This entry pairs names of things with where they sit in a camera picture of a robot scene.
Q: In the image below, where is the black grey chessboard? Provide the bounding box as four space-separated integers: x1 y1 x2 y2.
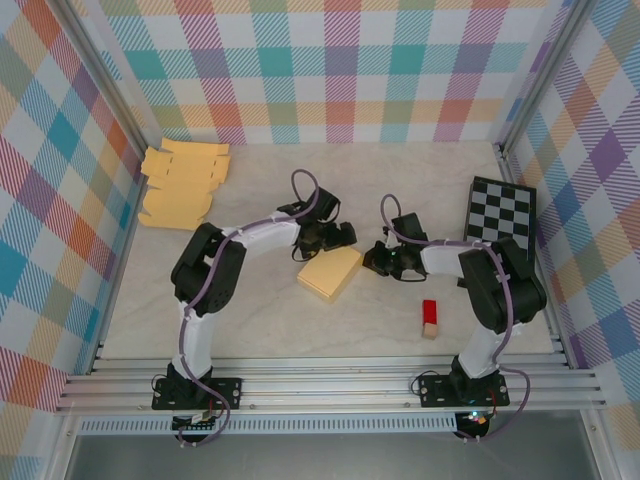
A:
457 175 539 289

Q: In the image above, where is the small circuit board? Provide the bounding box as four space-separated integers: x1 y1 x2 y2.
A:
459 409 494 429
172 410 221 434

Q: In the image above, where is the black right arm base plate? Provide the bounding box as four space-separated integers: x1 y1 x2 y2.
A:
418 373 511 409

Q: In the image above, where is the aluminium mounting rail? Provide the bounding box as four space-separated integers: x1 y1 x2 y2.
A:
54 354 609 414

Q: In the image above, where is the perforated grey cable duct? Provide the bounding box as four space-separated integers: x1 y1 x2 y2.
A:
77 417 494 435

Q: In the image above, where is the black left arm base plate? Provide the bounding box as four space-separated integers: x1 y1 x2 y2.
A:
151 377 244 412

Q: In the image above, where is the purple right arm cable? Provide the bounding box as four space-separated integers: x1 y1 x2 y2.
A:
380 193 532 442

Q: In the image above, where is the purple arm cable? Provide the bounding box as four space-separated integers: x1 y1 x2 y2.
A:
174 168 324 447
380 193 532 442

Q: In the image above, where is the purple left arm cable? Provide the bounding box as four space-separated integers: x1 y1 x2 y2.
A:
174 168 324 447

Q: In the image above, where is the aluminium frame post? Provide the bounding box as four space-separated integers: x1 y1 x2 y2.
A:
494 0 601 156
52 0 154 159

